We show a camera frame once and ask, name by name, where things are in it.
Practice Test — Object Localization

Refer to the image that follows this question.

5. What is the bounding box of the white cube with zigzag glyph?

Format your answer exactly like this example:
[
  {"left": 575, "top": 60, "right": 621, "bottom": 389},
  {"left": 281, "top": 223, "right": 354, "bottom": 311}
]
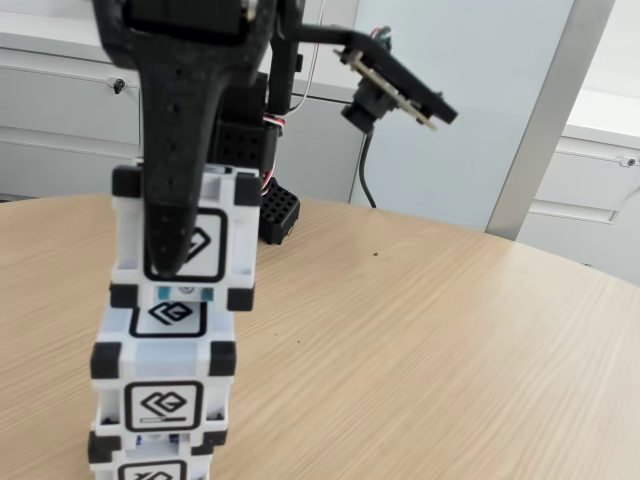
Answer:
[{"left": 109, "top": 163, "right": 262, "bottom": 312}]

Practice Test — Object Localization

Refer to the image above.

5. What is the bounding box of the white cube with chevron glyph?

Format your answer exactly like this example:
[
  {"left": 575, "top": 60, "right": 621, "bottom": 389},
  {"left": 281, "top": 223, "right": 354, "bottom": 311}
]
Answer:
[{"left": 89, "top": 299, "right": 237, "bottom": 436}]

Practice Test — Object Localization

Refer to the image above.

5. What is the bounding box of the long white cabinet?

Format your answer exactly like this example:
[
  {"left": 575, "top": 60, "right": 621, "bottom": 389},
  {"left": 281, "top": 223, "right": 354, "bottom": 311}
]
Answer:
[{"left": 0, "top": 27, "right": 376, "bottom": 204}]

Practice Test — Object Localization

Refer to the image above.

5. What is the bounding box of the white cube with angular glyph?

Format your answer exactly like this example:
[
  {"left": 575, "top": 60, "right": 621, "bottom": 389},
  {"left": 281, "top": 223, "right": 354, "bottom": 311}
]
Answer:
[{"left": 87, "top": 429, "right": 229, "bottom": 480}]

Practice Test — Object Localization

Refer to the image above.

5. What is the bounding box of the white cabinet with drawers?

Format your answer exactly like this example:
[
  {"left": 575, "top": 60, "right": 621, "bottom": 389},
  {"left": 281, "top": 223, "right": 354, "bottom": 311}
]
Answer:
[{"left": 519, "top": 84, "right": 640, "bottom": 286}]

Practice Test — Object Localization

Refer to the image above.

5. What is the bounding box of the red white black servo cable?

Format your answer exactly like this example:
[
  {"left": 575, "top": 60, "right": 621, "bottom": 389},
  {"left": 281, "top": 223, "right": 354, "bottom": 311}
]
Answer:
[{"left": 260, "top": 113, "right": 287, "bottom": 194}]

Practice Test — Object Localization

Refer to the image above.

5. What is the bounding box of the thin white wire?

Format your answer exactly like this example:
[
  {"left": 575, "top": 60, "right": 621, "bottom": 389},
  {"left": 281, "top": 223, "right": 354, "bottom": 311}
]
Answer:
[{"left": 289, "top": 0, "right": 326, "bottom": 112}]

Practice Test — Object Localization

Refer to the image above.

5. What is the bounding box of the grey camera cable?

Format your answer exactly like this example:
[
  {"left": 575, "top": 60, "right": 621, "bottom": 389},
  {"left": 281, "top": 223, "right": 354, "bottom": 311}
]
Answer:
[{"left": 358, "top": 130, "right": 379, "bottom": 209}]

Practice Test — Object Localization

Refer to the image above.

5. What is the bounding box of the black camera on bracket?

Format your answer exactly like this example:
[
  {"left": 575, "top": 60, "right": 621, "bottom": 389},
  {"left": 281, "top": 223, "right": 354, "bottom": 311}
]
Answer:
[{"left": 299, "top": 23, "right": 460, "bottom": 135}]

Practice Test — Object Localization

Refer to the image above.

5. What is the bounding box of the grey metal post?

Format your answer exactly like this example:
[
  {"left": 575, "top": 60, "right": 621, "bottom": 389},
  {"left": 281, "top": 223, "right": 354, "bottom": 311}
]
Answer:
[{"left": 484, "top": 0, "right": 617, "bottom": 244}]

